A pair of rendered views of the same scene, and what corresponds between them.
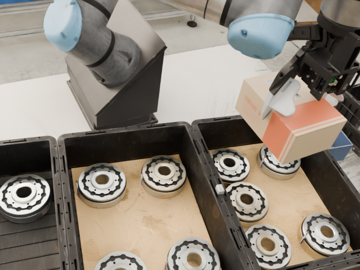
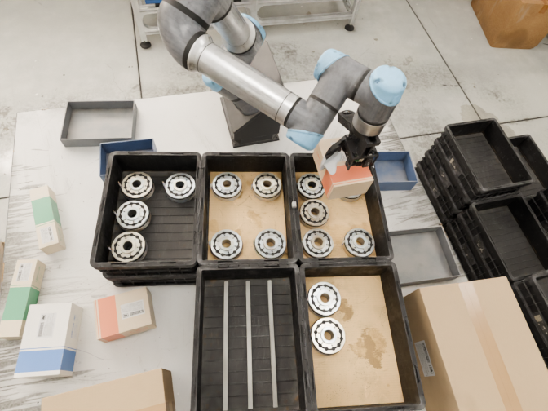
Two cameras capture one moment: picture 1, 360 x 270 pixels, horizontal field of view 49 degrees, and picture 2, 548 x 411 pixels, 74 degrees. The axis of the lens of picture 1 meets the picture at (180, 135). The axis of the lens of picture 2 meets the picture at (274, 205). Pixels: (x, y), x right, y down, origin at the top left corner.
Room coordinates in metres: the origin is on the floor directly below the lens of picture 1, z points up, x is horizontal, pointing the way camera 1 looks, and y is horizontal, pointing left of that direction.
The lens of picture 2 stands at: (-0.07, -0.14, 1.96)
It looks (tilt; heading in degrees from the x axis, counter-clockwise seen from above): 62 degrees down; 11
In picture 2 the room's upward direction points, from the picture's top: 11 degrees clockwise
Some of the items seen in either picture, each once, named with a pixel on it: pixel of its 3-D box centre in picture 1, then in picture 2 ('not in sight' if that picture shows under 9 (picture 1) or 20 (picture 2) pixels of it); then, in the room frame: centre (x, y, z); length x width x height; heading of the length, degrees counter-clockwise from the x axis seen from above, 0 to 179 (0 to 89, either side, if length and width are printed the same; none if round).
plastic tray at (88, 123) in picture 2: not in sight; (100, 122); (0.64, 0.78, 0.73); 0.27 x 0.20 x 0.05; 117
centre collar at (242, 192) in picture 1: (246, 199); (315, 211); (0.53, -0.17, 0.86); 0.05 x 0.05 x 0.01
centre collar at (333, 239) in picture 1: (327, 232); (360, 241); (0.48, -0.34, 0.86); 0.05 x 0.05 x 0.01
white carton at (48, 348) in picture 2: not in sight; (50, 340); (-0.14, 0.43, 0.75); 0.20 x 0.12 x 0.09; 25
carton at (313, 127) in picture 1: (287, 113); (341, 167); (0.58, -0.19, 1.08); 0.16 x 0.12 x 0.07; 35
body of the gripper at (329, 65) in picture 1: (330, 54); (360, 143); (0.56, -0.21, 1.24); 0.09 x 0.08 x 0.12; 34
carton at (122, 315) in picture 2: not in sight; (125, 314); (0.01, 0.28, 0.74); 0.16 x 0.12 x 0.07; 128
